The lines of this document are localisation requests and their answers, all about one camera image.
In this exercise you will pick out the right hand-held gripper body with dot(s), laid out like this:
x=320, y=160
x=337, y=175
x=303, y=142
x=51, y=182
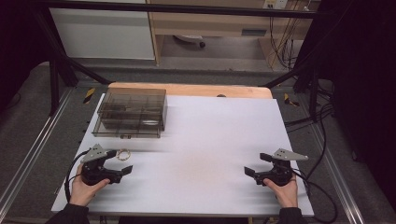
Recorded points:
x=280, y=175

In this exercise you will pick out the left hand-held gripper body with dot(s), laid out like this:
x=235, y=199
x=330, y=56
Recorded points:
x=93, y=172

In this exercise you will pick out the smoky clear plastic drawer box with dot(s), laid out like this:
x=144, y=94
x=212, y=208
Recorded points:
x=132, y=112

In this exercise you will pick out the person's right hand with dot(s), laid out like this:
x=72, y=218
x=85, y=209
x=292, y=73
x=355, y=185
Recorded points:
x=288, y=194

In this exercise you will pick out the person's left hand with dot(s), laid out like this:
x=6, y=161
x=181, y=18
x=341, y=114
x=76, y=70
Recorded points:
x=81, y=193

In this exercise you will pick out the white board sheet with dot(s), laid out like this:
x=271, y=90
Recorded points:
x=202, y=149

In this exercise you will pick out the yellow black tape strip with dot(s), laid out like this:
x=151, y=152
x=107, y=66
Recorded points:
x=290, y=100
x=89, y=95

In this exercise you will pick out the black curtain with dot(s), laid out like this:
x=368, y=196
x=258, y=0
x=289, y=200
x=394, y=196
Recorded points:
x=364, y=93
x=18, y=46

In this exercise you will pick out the white cabinet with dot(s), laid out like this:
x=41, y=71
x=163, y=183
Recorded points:
x=102, y=34

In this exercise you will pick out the office chair base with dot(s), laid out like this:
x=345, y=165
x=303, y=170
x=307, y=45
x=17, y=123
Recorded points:
x=190, y=38

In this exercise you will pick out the light wooden desk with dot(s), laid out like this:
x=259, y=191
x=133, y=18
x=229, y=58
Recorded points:
x=211, y=25

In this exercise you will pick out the white power strip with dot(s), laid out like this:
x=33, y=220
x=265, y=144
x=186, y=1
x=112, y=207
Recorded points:
x=275, y=3

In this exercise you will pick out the aluminium floor rail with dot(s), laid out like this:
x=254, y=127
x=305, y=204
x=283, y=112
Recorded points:
x=337, y=174
x=31, y=151

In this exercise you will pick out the black metal frame stand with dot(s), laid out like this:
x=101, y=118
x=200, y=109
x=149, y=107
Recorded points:
x=313, y=90
x=54, y=81

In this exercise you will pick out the black horizontal frame bar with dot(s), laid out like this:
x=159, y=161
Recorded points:
x=186, y=9

